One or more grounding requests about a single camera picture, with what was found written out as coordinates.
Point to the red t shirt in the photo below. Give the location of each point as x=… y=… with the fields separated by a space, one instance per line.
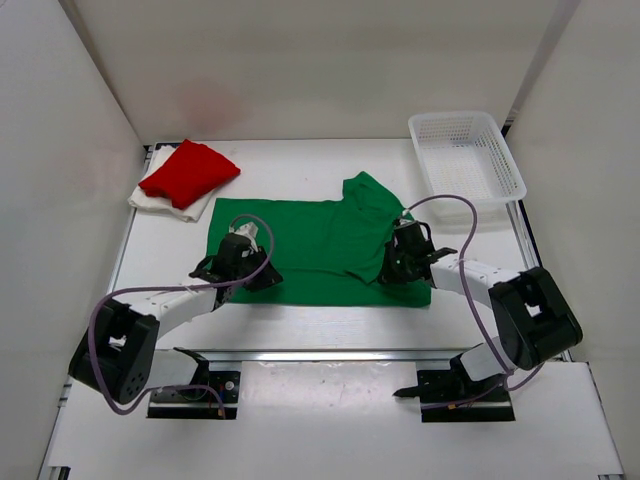
x=190 y=172

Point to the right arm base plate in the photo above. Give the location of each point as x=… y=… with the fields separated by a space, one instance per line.
x=448 y=395

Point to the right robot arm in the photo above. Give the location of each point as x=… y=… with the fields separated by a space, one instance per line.
x=533 y=319

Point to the white plastic basket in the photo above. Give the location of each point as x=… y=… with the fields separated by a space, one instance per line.
x=463 y=153

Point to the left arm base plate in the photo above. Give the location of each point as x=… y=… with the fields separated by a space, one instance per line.
x=223 y=377

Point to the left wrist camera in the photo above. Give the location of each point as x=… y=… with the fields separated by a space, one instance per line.
x=248 y=230

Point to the green t shirt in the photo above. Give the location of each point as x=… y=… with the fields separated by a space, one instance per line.
x=328 y=252

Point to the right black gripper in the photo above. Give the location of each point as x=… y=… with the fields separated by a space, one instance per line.
x=388 y=276

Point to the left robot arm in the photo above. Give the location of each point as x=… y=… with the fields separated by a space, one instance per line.
x=117 y=355

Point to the aluminium table rail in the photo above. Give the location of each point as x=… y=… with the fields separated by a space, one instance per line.
x=330 y=355

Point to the white t shirt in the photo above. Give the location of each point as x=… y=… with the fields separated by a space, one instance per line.
x=160 y=205

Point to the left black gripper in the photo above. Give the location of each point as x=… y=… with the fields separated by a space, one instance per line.
x=267 y=277

